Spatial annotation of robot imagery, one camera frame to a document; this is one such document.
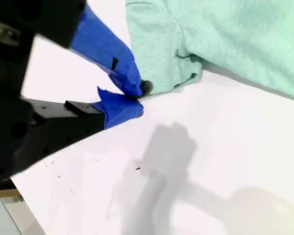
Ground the pale green T-shirt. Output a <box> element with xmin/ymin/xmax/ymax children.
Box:
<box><xmin>125</xmin><ymin>0</ymin><xmax>294</xmax><ymax>103</ymax></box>

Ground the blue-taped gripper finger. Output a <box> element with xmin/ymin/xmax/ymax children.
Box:
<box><xmin>34</xmin><ymin>0</ymin><xmax>154</xmax><ymax>96</ymax></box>
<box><xmin>26</xmin><ymin>86</ymin><xmax>144</xmax><ymax>167</ymax></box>

